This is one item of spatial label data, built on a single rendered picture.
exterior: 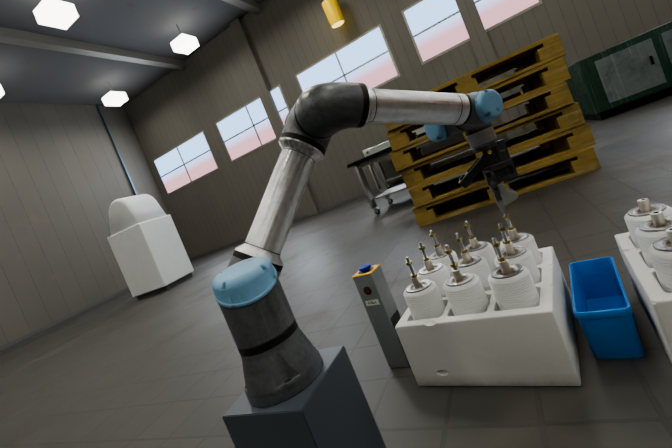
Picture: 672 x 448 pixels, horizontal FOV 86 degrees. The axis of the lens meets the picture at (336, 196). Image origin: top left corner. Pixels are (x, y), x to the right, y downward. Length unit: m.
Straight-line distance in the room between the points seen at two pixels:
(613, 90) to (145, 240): 7.15
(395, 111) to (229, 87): 9.81
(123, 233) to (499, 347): 6.36
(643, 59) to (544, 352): 5.54
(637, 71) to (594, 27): 2.38
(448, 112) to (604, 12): 7.69
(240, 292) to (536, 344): 0.66
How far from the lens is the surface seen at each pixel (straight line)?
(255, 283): 0.66
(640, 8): 8.63
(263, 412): 0.71
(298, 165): 0.83
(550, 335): 0.96
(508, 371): 1.03
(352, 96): 0.76
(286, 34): 9.66
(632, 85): 6.23
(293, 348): 0.69
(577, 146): 3.06
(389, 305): 1.17
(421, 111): 0.84
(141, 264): 6.77
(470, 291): 0.98
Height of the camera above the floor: 0.61
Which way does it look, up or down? 2 degrees down
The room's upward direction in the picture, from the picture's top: 22 degrees counter-clockwise
